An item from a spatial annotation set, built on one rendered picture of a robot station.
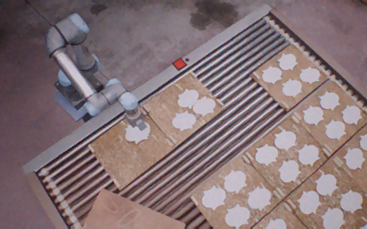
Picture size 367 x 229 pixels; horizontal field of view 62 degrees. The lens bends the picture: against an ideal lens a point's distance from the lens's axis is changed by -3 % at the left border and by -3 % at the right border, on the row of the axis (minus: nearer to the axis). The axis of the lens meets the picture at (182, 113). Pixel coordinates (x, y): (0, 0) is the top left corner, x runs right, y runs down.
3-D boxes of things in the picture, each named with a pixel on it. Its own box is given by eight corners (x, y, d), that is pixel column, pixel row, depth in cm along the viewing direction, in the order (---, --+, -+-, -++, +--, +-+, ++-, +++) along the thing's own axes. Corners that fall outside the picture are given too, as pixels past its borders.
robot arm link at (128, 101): (128, 87, 153) (139, 99, 151) (132, 97, 163) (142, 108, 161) (115, 97, 151) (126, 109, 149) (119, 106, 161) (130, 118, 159)
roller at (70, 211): (63, 212, 184) (60, 211, 180) (294, 43, 230) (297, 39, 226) (67, 219, 183) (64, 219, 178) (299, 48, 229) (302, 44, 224)
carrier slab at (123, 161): (88, 145, 196) (87, 145, 194) (141, 108, 206) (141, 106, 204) (120, 190, 185) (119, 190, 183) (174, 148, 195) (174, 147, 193)
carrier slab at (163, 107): (142, 107, 206) (141, 106, 204) (189, 71, 216) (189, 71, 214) (176, 147, 195) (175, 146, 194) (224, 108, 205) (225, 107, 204)
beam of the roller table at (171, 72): (25, 168, 197) (21, 166, 191) (263, 8, 246) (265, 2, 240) (31, 179, 194) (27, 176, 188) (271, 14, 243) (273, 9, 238)
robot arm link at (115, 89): (98, 87, 155) (111, 102, 152) (116, 74, 158) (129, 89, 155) (101, 94, 162) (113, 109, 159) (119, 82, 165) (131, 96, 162)
